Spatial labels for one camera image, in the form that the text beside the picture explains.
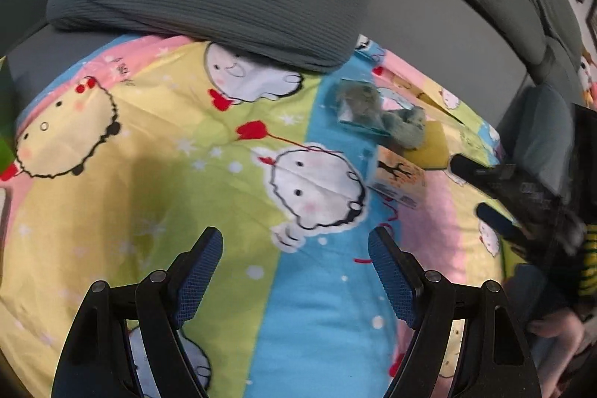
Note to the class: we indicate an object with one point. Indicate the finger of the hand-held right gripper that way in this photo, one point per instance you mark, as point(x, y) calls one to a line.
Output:
point(496, 223)
point(471, 168)

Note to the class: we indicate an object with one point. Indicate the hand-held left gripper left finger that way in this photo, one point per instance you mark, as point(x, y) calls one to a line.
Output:
point(200, 281)

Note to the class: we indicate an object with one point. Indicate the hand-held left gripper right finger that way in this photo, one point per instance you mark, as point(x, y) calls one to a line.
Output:
point(392, 281)

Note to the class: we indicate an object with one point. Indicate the yellow green scouring sponge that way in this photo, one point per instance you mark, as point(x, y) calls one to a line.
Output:
point(436, 144)

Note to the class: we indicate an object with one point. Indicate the tissue pack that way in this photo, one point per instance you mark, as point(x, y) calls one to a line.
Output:
point(399, 176)

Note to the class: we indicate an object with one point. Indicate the grey-green fluffy cloth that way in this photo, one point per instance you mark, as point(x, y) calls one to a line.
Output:
point(405, 130)

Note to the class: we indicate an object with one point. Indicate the clear green printed plastic bag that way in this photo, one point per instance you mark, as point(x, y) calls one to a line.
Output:
point(359, 104)

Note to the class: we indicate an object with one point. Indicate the green cardboard box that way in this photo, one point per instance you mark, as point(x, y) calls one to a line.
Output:
point(3, 146)

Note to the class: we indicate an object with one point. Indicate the person's right forearm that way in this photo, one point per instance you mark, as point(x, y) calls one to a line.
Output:
point(557, 337)

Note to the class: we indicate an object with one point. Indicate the yellow black striped sleeve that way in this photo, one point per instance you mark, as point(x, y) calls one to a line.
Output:
point(588, 258)

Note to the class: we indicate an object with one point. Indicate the grey armrest cushion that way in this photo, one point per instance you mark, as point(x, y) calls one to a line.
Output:
point(536, 132)

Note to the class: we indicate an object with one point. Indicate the cartoon printed blanket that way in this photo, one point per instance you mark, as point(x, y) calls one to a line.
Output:
point(303, 332)

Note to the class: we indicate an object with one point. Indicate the grey sofa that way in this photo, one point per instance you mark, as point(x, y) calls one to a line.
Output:
point(443, 29)

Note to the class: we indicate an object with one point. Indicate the plush toy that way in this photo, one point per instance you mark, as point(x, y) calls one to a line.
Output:
point(588, 71)

